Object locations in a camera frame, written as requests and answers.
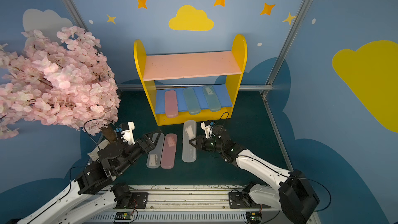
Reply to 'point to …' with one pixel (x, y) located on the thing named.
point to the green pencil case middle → (192, 101)
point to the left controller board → (124, 215)
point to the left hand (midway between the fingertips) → (157, 132)
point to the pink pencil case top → (169, 151)
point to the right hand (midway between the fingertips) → (192, 140)
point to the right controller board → (254, 217)
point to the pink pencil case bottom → (171, 104)
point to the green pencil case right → (211, 98)
